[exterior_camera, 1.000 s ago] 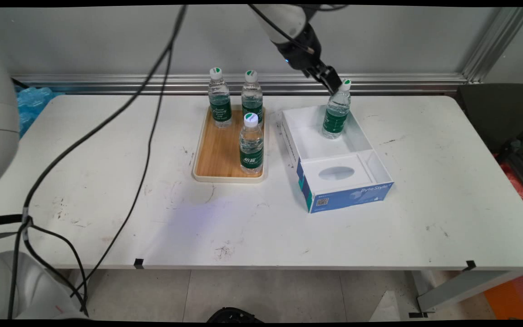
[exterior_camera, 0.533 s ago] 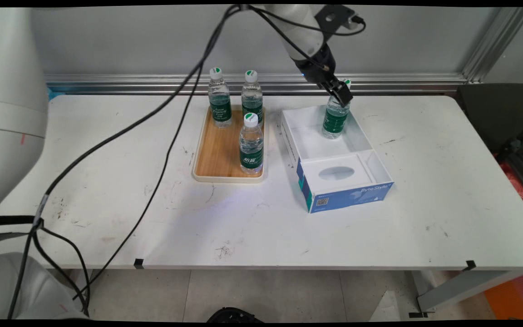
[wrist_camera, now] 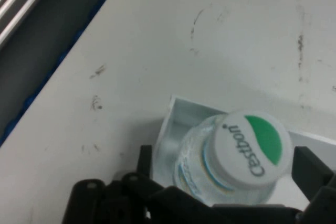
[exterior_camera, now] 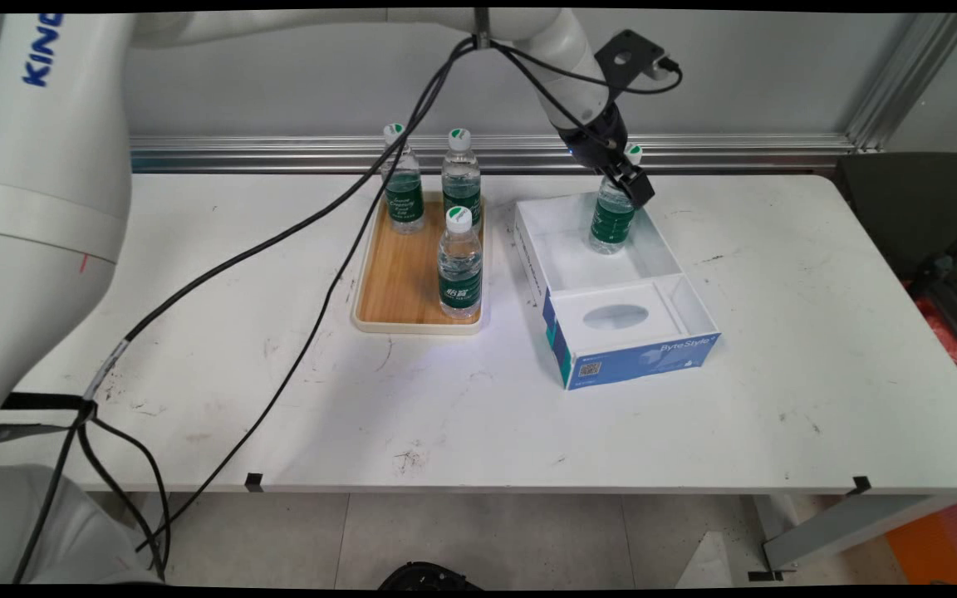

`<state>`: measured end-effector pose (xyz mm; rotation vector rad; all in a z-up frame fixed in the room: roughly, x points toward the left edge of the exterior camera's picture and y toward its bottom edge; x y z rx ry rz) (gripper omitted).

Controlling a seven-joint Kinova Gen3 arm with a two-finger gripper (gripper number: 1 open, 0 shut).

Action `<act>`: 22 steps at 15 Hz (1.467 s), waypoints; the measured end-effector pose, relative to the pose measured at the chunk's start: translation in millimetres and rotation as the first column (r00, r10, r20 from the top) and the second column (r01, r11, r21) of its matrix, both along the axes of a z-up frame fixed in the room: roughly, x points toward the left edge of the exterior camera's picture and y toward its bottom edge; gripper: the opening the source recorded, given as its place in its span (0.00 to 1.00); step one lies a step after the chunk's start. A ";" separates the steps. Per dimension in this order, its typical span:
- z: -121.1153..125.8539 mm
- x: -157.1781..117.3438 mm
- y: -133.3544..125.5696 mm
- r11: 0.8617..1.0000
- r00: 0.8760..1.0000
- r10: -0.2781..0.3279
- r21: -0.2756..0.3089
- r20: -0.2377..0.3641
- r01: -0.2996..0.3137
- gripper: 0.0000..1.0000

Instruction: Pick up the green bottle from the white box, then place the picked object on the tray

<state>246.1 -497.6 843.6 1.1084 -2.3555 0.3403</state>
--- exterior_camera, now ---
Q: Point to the white and blue cardboard box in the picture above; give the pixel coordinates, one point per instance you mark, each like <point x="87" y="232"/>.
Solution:
<point x="578" y="266"/>

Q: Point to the grey table leg beam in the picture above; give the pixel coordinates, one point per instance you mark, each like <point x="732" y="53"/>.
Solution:
<point x="844" y="523"/>

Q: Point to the clear water bottle green label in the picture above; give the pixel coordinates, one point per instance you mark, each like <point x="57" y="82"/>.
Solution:
<point x="459" y="274"/>
<point x="610" y="224"/>
<point x="404" y="199"/>
<point x="462" y="178"/>

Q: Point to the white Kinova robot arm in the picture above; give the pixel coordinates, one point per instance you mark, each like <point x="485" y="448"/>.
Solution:
<point x="46" y="166"/>

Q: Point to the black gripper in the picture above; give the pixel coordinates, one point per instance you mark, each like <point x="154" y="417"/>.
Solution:
<point x="599" y="141"/>

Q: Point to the aluminium frame rail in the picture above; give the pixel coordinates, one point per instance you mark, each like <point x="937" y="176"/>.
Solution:
<point x="694" y="154"/>

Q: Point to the black round object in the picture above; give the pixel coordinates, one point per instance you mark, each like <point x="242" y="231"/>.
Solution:
<point x="429" y="577"/>

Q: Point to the red foam mat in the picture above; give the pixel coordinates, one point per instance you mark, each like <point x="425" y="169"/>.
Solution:
<point x="948" y="340"/>

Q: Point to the wooden tray with cream rim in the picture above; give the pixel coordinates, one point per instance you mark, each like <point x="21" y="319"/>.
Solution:
<point x="399" y="282"/>

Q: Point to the slanted aluminium frame post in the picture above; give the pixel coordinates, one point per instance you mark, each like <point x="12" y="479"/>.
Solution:
<point x="910" y="79"/>

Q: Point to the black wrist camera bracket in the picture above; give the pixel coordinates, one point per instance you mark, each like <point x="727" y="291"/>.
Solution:
<point x="640" y="48"/>

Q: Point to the orange box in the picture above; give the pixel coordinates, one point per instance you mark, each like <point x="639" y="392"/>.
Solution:
<point x="939" y="540"/>

